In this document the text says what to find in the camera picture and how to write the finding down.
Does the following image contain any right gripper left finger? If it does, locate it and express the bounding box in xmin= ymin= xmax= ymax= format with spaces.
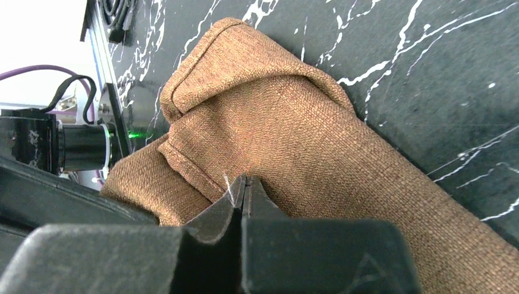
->
xmin=1 ymin=175 xmax=246 ymax=293

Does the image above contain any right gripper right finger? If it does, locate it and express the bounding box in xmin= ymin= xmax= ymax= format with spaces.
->
xmin=241 ymin=176 xmax=422 ymax=293

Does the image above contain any brown burlap napkin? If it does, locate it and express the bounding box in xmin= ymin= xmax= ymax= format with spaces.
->
xmin=100 ymin=18 xmax=518 ymax=293

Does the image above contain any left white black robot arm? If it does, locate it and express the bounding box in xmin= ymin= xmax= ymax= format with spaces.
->
xmin=1 ymin=75 xmax=157 ymax=249

